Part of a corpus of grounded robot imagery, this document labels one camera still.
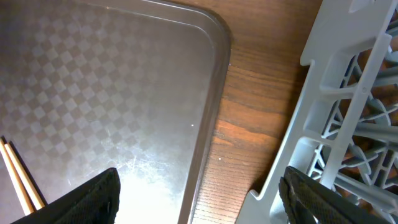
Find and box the wooden chopstick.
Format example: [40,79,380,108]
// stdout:
[5,143,45,211]
[1,141,34,216]

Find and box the grey dishwasher rack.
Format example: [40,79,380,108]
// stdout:
[237,1,397,223]

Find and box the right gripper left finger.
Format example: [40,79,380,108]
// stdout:
[12,167,121,224]

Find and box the brown serving tray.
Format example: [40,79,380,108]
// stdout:
[1,0,231,223]

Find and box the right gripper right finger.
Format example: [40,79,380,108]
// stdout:
[279,166,388,224]

